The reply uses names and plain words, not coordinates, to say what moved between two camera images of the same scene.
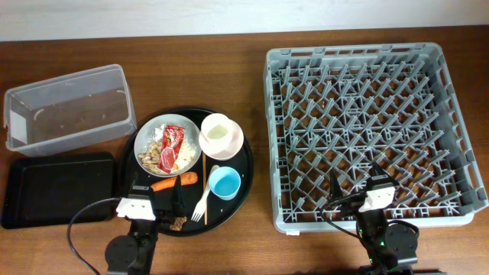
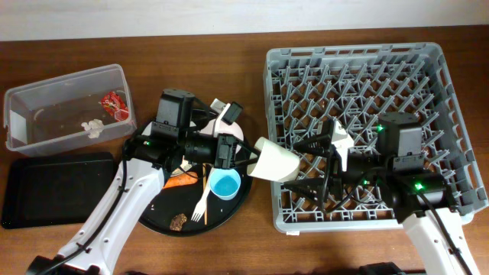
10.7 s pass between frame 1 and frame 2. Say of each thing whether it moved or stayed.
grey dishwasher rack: stayed
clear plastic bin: stayed
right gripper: moved
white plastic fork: stayed
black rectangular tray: stayed
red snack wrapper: moved
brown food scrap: stayed
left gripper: moved
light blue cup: stayed
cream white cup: moved
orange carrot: stayed
